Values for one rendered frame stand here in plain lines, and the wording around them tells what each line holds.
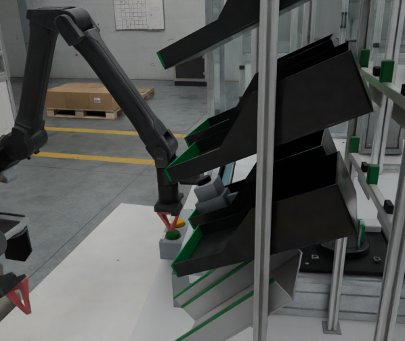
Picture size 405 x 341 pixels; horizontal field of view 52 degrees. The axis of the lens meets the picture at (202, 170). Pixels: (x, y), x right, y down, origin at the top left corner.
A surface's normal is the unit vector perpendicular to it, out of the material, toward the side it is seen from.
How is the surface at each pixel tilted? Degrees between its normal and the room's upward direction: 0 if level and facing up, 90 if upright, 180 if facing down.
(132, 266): 0
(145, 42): 90
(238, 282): 90
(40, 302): 0
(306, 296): 90
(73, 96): 90
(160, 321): 0
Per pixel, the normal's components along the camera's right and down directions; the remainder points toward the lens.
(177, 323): -0.03, -0.93
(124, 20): -0.27, 0.36
